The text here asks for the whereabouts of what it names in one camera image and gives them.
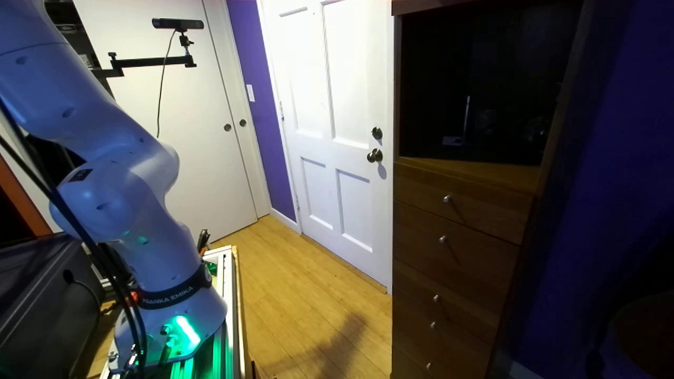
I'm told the robot base stand green light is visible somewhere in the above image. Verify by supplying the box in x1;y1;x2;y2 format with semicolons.
97;241;249;379

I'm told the black case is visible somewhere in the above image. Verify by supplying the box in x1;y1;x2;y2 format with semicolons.
0;231;109;379

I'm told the grey shelving unit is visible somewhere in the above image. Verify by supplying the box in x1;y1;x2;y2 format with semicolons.
43;0;97;70

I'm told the black exterior camera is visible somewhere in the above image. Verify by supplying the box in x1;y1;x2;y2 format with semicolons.
149;17;206;32

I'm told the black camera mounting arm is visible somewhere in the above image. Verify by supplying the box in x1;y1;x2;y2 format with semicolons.
95;29;201;79

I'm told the white closet double door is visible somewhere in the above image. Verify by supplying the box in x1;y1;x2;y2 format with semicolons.
72;0;272;243

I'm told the thin camera cable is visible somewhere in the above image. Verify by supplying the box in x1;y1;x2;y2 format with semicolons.
152;28;176;139

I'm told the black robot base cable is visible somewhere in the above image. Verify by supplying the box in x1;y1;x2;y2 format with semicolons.
0;103;154;379

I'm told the brown wooden beam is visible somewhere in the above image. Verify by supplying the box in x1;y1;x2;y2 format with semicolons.
0;156;54;240

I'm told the white panel door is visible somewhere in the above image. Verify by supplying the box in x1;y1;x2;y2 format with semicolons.
255;0;395;291

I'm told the brown wooden cabinet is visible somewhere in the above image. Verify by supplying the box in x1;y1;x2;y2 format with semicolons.
389;0;599;379

